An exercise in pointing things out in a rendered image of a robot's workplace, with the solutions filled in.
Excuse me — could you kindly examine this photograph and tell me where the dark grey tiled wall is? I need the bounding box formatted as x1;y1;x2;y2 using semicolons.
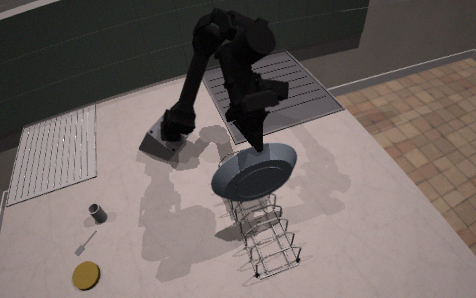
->
0;0;370;153

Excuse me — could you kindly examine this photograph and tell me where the grey ribbed draining mat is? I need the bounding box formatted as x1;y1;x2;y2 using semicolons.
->
5;102;97;207

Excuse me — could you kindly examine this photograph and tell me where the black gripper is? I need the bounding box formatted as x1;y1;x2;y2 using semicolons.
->
223;68;279;152

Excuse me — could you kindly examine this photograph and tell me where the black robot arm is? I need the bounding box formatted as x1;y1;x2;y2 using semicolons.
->
160;8;289;142

